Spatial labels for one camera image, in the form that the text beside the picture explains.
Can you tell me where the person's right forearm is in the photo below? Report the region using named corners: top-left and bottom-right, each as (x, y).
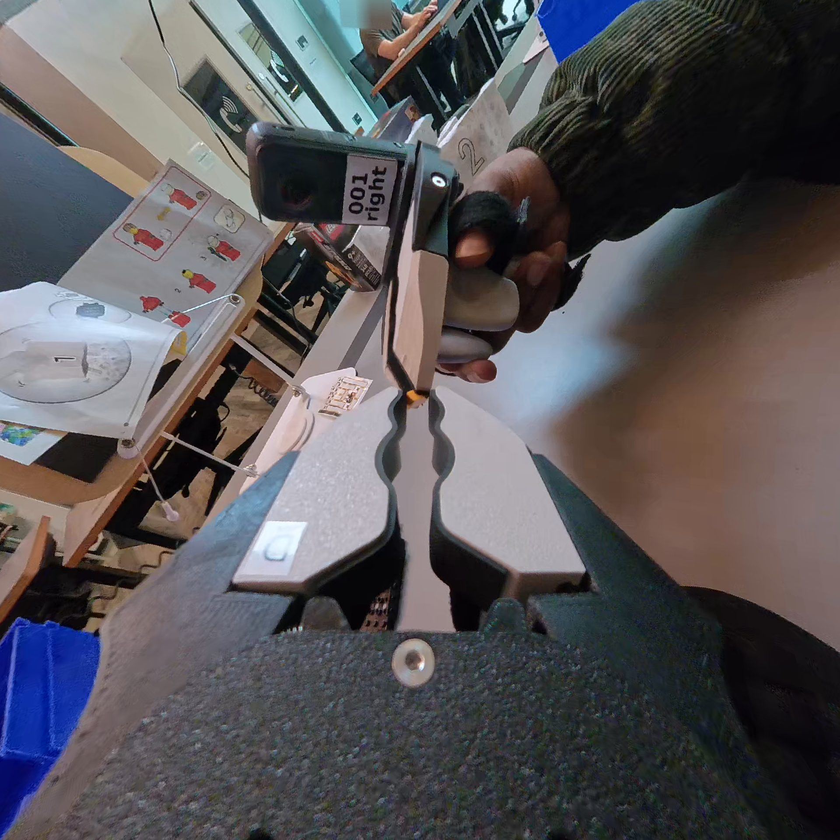
top-left (507, 0), bottom-right (840, 261)

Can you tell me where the blue plastic bin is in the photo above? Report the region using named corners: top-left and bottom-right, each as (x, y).
top-left (0, 616), bottom-right (104, 840)
top-left (536, 0), bottom-right (642, 64)

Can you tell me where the sticker sheet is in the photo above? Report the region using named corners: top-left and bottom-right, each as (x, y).
top-left (318, 374), bottom-right (374, 420)

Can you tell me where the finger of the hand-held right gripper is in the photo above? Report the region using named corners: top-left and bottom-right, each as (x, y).
top-left (392, 222), bottom-right (450, 395)
top-left (382, 281), bottom-right (416, 391)

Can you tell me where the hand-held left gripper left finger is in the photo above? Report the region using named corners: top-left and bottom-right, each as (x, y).
top-left (231, 386), bottom-right (404, 632)

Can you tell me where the white paper parts bag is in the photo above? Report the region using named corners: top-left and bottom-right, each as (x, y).
top-left (435, 80), bottom-right (514, 182)

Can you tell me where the toy instruction booklet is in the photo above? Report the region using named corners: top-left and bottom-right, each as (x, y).
top-left (0, 159), bottom-right (277, 465)

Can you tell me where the black toy set box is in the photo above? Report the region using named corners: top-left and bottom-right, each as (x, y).
top-left (292, 97), bottom-right (424, 294)

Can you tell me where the dark wall sign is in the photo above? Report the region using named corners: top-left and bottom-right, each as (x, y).
top-left (182, 58), bottom-right (261, 140)

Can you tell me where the black wall cable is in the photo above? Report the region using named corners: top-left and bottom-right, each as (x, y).
top-left (146, 0), bottom-right (232, 179)

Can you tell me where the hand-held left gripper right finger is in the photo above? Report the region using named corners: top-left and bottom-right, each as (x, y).
top-left (428, 385), bottom-right (588, 629)

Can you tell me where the person's right hand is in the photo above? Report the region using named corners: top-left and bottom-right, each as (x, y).
top-left (451, 146), bottom-right (572, 386)

